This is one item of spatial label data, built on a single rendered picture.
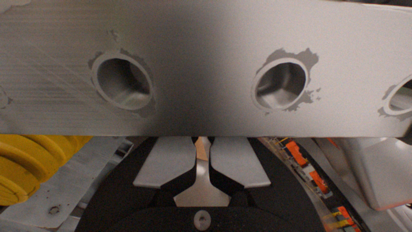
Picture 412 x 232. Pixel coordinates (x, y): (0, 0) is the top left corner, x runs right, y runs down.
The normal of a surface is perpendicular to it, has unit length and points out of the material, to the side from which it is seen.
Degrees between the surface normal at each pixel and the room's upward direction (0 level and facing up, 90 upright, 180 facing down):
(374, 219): 106
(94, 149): 0
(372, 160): 90
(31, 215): 0
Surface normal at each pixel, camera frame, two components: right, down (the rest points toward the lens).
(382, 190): 0.01, 0.54
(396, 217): -0.57, -0.19
